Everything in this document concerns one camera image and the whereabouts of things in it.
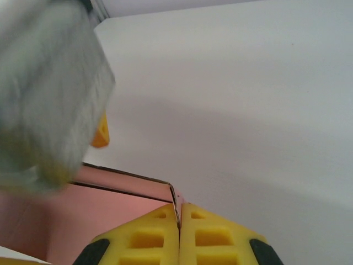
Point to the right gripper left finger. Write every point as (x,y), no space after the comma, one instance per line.
(143,243)

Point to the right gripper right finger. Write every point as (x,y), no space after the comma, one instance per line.
(215,243)

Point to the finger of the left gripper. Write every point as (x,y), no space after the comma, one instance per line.
(102,136)

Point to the pink paper box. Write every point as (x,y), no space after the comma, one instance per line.
(41,220)

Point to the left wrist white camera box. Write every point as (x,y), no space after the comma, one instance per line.
(41,82)

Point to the aluminium frame post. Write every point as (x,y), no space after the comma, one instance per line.
(100,9)

